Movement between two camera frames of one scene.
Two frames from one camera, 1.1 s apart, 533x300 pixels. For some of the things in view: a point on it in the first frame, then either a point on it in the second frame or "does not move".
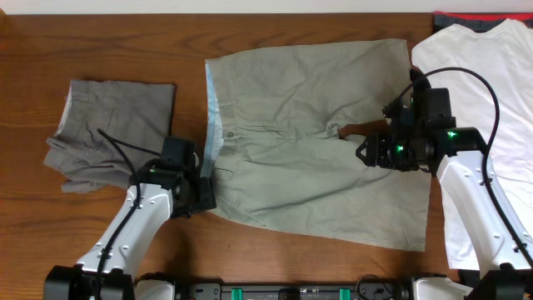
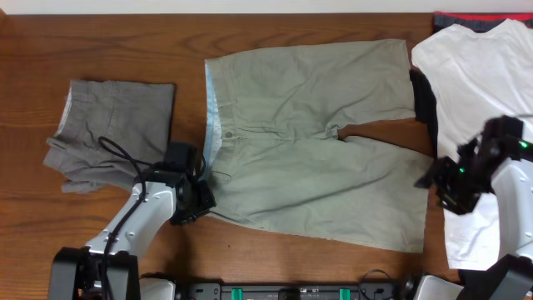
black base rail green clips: x=362 y=291 does not move
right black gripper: x=377 y=152 to x=438 y=174
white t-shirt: x=489 y=74 does not move
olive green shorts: x=281 y=166 does not move
